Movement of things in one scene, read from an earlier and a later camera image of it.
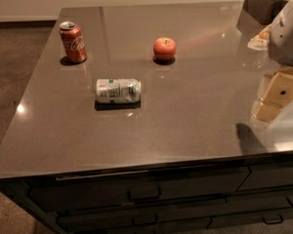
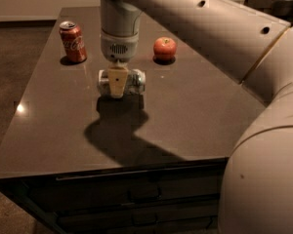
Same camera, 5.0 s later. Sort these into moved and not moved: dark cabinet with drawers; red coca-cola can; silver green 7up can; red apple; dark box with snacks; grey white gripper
Moved: grey white gripper; silver green 7up can
Not moved: red apple; dark cabinet with drawers; red coca-cola can; dark box with snacks
